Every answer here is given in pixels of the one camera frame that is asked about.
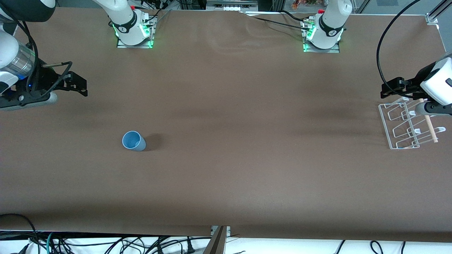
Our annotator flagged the grey metal stand bar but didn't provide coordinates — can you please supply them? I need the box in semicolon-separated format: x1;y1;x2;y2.
204;226;231;254

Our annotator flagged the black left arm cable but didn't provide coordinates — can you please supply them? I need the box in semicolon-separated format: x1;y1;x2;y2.
376;0;423;86

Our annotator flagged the aluminium frame profile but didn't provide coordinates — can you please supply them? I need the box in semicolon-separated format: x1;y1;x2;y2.
428;0;452;19

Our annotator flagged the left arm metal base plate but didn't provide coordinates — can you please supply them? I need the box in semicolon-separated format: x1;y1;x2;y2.
303;19;340;54

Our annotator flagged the white connector strip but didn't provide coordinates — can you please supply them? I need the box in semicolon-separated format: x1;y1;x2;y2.
206;0;258;11

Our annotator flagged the black looped floor cable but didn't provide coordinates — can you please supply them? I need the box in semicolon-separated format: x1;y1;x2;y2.
0;213;38;254

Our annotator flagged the wooden rack rod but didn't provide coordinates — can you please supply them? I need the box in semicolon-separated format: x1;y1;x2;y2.
419;99;439;143

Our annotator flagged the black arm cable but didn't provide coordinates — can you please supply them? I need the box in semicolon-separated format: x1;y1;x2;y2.
0;4;73;98
376;0;423;86

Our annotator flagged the brown table cover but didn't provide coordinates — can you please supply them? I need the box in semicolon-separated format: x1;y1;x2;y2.
0;7;452;244

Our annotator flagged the orange plastic object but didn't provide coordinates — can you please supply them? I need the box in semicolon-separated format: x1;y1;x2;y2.
292;0;319;10

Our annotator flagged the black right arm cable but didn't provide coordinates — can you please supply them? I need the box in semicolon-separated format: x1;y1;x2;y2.
0;4;73;98

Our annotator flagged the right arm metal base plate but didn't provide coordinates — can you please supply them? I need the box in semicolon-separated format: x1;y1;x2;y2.
116;12;156;49

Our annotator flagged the black cable behind table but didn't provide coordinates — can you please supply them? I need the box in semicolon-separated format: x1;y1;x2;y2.
240;10;315;32

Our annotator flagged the blue plastic cup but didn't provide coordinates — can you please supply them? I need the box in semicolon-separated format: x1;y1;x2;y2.
122;131;147;152

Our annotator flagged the white wire cup rack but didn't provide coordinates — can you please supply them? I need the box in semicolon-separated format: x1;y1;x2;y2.
378;97;446;150

